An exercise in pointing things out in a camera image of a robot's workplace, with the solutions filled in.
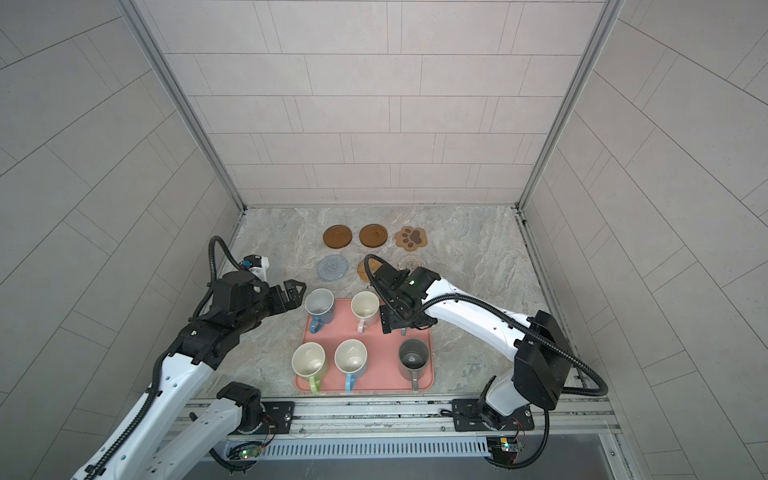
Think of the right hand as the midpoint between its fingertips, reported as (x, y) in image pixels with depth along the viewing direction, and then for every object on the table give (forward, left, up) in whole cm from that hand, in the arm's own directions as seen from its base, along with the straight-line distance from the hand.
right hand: (399, 327), depth 77 cm
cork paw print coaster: (+37, -6, -8) cm, 38 cm away
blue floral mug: (+9, +22, -2) cm, 24 cm away
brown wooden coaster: (+39, +21, -7) cm, 45 cm away
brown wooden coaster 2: (+39, +7, -8) cm, 40 cm away
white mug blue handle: (-4, +14, -7) cm, 16 cm away
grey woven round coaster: (+26, +21, -7) cm, 34 cm away
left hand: (+9, +25, +10) cm, 28 cm away
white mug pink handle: (+10, +10, -7) cm, 16 cm away
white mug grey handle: (0, -1, -2) cm, 3 cm away
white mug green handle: (-4, +25, -7) cm, 26 cm away
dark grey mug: (-7, -3, -6) cm, 9 cm away
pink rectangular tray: (-8, +5, -9) cm, 13 cm away
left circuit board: (-24, +34, -5) cm, 42 cm away
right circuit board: (-26, -22, -10) cm, 36 cm away
